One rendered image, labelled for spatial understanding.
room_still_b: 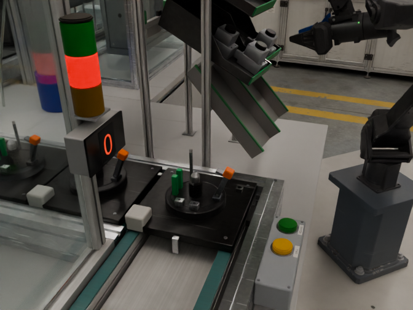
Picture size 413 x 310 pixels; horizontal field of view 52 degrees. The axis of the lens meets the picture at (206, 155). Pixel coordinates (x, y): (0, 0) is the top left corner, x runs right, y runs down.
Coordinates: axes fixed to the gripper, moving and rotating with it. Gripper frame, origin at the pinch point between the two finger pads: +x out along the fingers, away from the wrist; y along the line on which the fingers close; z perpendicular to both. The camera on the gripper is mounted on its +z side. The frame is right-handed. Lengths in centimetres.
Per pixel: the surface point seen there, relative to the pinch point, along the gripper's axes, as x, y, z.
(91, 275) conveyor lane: 30, 55, -30
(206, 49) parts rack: 21.7, 9.5, 1.3
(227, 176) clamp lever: 12.6, 27.2, -22.8
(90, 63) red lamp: 19, 49, 9
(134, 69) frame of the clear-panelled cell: 93, -46, -13
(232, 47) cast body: 19.3, 0.7, -0.6
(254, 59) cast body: 14.1, 0.9, -4.4
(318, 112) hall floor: 80, -255, -115
